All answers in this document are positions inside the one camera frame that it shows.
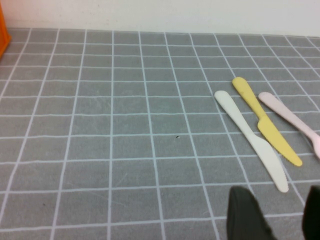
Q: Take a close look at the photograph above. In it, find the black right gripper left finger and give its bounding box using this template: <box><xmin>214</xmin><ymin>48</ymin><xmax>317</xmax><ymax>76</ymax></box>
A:
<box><xmin>226</xmin><ymin>185</ymin><xmax>277</xmax><ymax>240</ymax></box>

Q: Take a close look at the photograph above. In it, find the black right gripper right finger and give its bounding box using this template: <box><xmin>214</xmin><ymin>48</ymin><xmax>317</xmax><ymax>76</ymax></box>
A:
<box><xmin>302</xmin><ymin>185</ymin><xmax>320</xmax><ymax>240</ymax></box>

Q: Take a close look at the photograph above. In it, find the orange plastic cutlery crate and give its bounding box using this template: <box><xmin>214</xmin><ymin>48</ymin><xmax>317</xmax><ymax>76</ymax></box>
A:
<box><xmin>0</xmin><ymin>0</ymin><xmax>13</xmax><ymax>59</ymax></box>

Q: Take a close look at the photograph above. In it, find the white plastic knife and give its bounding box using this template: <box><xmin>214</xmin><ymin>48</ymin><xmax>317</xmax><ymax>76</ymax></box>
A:
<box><xmin>214</xmin><ymin>90</ymin><xmax>290</xmax><ymax>193</ymax></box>

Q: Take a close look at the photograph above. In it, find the yellow plastic knife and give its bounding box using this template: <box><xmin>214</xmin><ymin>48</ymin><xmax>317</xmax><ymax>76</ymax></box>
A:
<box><xmin>231</xmin><ymin>76</ymin><xmax>303</xmax><ymax>168</ymax></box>

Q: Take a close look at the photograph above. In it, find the pink plastic knife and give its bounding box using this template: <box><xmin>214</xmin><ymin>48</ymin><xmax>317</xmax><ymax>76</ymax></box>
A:
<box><xmin>257</xmin><ymin>91</ymin><xmax>320</xmax><ymax>160</ymax></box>

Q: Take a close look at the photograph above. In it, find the grey white-grid tablecloth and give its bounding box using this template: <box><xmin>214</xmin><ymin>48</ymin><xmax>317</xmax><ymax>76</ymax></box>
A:
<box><xmin>0</xmin><ymin>27</ymin><xmax>320</xmax><ymax>240</ymax></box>

